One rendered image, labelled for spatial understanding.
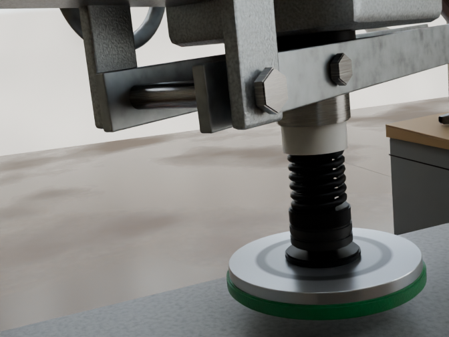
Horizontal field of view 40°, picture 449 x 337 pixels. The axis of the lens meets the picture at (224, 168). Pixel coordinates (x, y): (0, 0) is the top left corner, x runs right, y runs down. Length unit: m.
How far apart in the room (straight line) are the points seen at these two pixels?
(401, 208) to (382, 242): 1.31
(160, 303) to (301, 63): 0.36
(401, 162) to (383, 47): 1.35
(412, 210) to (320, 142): 1.37
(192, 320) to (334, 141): 0.25
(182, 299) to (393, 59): 0.37
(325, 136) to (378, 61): 0.10
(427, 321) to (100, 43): 0.42
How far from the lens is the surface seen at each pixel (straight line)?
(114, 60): 0.55
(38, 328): 0.76
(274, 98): 0.44
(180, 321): 0.71
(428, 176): 1.89
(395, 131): 1.99
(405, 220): 2.04
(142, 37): 0.68
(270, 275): 0.65
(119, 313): 0.76
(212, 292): 0.78
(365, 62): 0.64
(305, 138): 0.64
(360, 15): 0.53
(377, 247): 0.72
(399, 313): 0.70
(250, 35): 0.44
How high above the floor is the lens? 1.12
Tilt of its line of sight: 11 degrees down
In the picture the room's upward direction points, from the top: 6 degrees counter-clockwise
